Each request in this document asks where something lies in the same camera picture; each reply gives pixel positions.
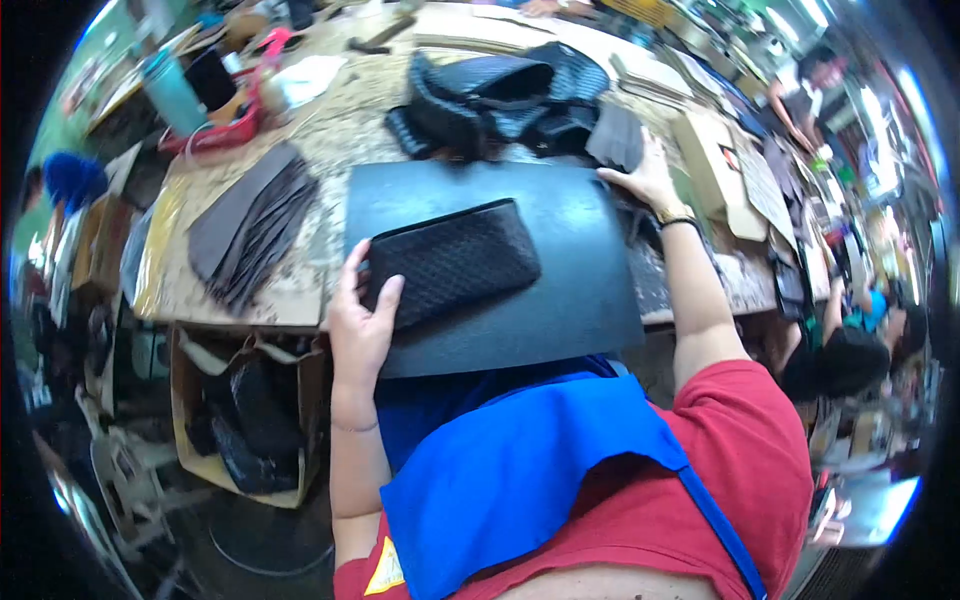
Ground person's left thumb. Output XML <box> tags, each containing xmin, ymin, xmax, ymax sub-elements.
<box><xmin>376</xmin><ymin>274</ymin><xmax>407</xmax><ymax>333</ymax></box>

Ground black hand tool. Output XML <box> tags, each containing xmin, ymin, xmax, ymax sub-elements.
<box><xmin>347</xmin><ymin>15</ymin><xmax>418</xmax><ymax>56</ymax></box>

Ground stack of cardboard sheets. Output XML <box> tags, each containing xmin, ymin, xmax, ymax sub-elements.
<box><xmin>609</xmin><ymin>45</ymin><xmax>723</xmax><ymax>115</ymax></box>

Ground person's right fingers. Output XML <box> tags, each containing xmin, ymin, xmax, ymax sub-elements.
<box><xmin>632</xmin><ymin>126</ymin><xmax>674</xmax><ymax>172</ymax></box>

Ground white stool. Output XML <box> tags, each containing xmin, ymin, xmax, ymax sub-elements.
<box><xmin>88</xmin><ymin>426</ymin><xmax>183</xmax><ymax>558</ymax></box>

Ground person's body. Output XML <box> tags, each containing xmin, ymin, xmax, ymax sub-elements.
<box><xmin>333</xmin><ymin>354</ymin><xmax>816</xmax><ymax>600</ymax></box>

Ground person's left hand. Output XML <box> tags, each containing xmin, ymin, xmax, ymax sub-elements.
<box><xmin>327</xmin><ymin>238</ymin><xmax>407</xmax><ymax>390</ymax></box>

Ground gold foil sheet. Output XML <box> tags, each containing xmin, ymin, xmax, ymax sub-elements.
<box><xmin>133</xmin><ymin>175</ymin><xmax>190</xmax><ymax>321</ymax></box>

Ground open carton of black bags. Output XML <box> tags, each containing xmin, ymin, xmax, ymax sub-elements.
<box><xmin>168</xmin><ymin>325</ymin><xmax>332</xmax><ymax>511</ymax></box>

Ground red plastic tray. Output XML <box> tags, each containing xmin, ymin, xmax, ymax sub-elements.
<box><xmin>156</xmin><ymin>66</ymin><xmax>265</xmax><ymax>156</ymax></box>

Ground person's right hand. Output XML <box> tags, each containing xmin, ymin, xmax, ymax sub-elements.
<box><xmin>596</xmin><ymin>126</ymin><xmax>695</xmax><ymax>225</ymax></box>

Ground teal bottle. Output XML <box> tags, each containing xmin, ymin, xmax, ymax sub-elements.
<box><xmin>141</xmin><ymin>48</ymin><xmax>209</xmax><ymax>138</ymax></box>

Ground black woven leather pouch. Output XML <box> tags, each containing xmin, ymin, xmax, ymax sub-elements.
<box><xmin>360</xmin><ymin>198</ymin><xmax>543</xmax><ymax>332</ymax></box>

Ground grey leather piece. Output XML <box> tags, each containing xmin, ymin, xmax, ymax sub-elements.
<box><xmin>584</xmin><ymin>100</ymin><xmax>647</xmax><ymax>174</ymax></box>

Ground brown cardboard box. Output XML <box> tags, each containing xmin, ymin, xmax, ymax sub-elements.
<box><xmin>670</xmin><ymin>108</ymin><xmax>771</xmax><ymax>243</ymax></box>

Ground white cloth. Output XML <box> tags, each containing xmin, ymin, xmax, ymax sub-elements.
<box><xmin>279</xmin><ymin>54</ymin><xmax>351</xmax><ymax>111</ymax></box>

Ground pile of dark leather strips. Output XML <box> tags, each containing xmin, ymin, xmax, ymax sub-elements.
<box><xmin>186</xmin><ymin>141</ymin><xmax>323</xmax><ymax>317</ymax></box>

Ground person's left index finger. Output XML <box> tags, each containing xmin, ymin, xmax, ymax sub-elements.
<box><xmin>339</xmin><ymin>238</ymin><xmax>374</xmax><ymax>303</ymax></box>

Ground black cup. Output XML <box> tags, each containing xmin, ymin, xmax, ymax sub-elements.
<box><xmin>183</xmin><ymin>48</ymin><xmax>239</xmax><ymax>114</ymax></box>

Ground black work mat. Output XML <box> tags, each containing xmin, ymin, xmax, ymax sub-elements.
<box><xmin>343</xmin><ymin>160</ymin><xmax>647</xmax><ymax>381</ymax></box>

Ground pile of black woven bags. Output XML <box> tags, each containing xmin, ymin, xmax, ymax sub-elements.
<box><xmin>384</xmin><ymin>41</ymin><xmax>612</xmax><ymax>163</ymax></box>

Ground person's right thumb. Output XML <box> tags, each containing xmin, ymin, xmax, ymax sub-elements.
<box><xmin>596</xmin><ymin>168</ymin><xmax>640</xmax><ymax>195</ymax></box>

